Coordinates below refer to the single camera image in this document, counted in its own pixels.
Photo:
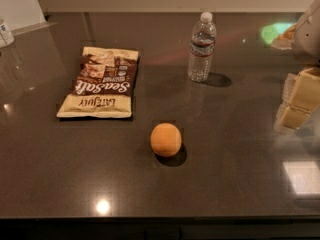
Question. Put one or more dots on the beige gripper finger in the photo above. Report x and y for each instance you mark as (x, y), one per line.
(290, 117)
(305, 95)

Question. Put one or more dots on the orange fruit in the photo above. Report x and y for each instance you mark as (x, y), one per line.
(165, 140)

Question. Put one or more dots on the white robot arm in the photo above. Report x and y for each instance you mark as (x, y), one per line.
(306, 49)

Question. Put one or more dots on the clear plastic water bottle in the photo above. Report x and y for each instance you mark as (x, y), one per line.
(202, 45)

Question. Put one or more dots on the brown sea salt chip bag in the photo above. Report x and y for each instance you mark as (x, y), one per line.
(104, 86)

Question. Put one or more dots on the white container at left edge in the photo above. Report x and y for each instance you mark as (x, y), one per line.
(6, 36)

